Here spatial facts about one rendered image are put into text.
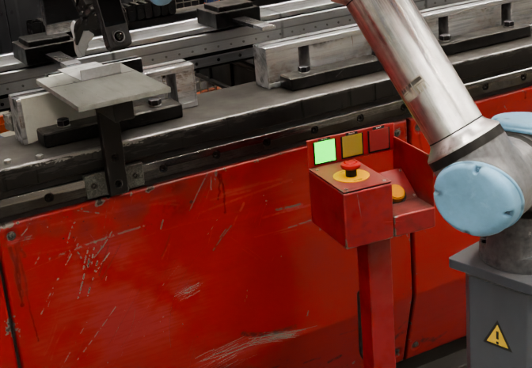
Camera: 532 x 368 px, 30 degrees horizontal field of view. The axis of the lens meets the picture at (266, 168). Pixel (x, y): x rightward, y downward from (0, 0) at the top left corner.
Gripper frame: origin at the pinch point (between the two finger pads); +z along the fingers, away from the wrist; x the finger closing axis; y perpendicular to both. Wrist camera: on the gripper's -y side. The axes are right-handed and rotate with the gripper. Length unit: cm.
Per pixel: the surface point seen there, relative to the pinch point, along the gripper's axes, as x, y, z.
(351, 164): -38, -39, -1
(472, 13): -100, 0, 13
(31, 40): 4.7, 22.0, 20.3
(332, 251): -48, -39, 40
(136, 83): -3.7, -10.7, -2.7
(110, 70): -2.3, -2.4, 3.0
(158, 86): -5.9, -14.9, -6.2
